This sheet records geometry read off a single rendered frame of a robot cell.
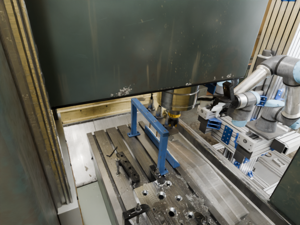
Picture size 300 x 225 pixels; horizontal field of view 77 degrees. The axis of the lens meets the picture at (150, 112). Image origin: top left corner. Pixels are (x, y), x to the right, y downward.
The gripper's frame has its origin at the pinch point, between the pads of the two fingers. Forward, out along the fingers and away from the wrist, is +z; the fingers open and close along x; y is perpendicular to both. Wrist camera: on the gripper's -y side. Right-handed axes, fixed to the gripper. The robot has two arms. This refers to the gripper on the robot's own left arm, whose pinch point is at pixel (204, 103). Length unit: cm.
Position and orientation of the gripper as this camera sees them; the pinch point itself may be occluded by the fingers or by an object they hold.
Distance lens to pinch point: 87.6
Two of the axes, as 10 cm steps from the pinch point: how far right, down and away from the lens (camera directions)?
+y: -0.9, 8.7, 4.9
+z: -8.9, 1.5, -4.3
